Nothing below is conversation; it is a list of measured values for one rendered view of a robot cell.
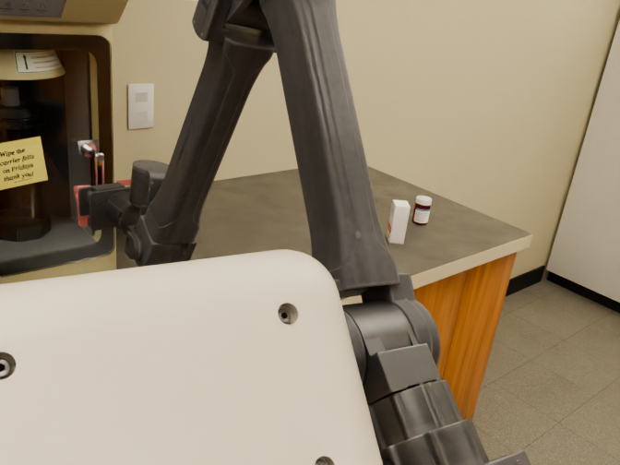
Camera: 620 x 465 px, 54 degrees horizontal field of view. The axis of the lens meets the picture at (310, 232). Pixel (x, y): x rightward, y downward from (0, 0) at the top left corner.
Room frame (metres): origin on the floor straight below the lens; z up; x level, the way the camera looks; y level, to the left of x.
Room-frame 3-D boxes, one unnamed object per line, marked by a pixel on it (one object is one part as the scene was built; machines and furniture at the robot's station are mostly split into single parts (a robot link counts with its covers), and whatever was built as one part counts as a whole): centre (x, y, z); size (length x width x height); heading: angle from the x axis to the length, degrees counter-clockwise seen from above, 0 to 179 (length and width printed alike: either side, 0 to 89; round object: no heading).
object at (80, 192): (0.93, 0.36, 1.14); 0.09 x 0.07 x 0.07; 43
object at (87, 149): (0.98, 0.38, 1.17); 0.05 x 0.03 x 0.10; 43
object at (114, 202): (0.89, 0.29, 1.14); 0.10 x 0.07 x 0.07; 133
